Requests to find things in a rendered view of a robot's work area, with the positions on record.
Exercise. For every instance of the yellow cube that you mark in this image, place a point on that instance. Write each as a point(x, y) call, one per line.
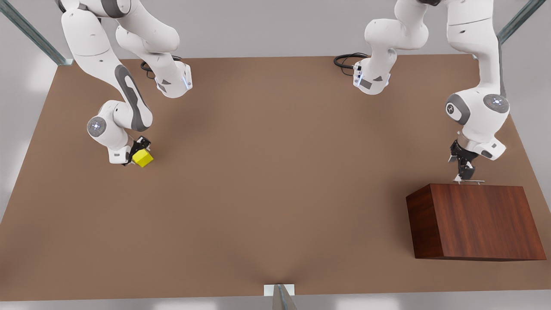
point(143, 158)

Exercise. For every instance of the dark wooden drawer cabinet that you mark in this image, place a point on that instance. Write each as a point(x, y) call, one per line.
point(478, 224)

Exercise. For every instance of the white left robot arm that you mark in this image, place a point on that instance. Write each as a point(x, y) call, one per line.
point(478, 110)

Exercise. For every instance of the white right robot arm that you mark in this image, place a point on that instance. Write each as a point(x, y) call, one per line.
point(129, 92)

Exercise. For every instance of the silver frame post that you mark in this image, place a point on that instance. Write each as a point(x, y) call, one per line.
point(282, 297)
point(32, 32)
point(514, 21)

